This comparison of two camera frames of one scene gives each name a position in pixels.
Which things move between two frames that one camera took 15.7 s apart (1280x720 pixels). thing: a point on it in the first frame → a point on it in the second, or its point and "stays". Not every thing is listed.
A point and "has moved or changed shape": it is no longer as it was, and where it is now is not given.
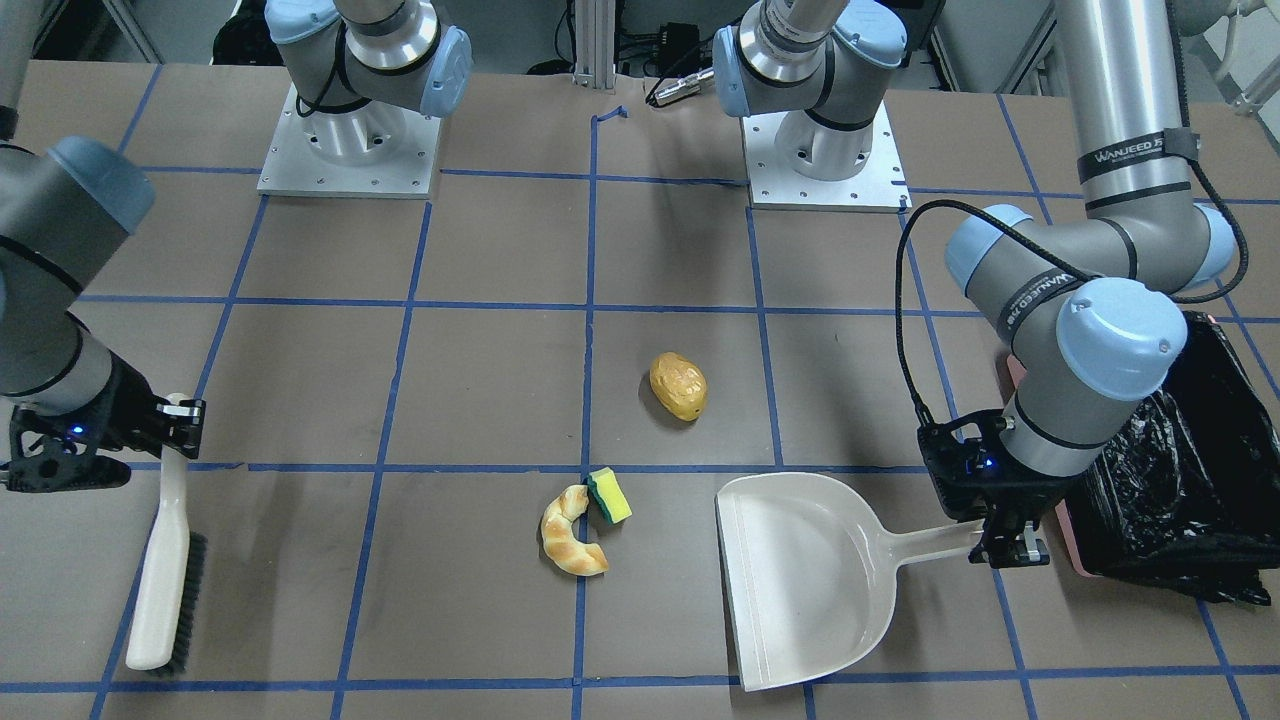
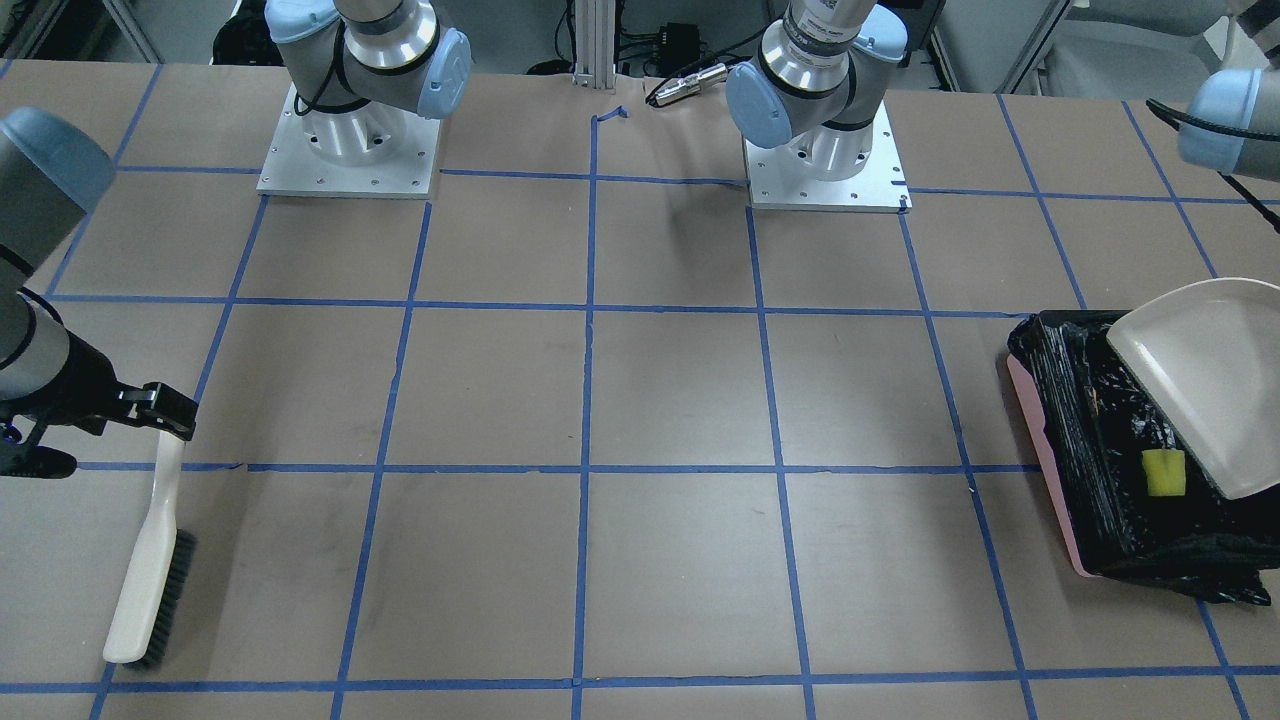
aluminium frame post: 595,27 stays
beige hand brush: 171,572 has moved or changed shape
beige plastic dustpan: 810,568 → 1212,349
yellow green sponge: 605,489 → 1165,472
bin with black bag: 1186,495 stays
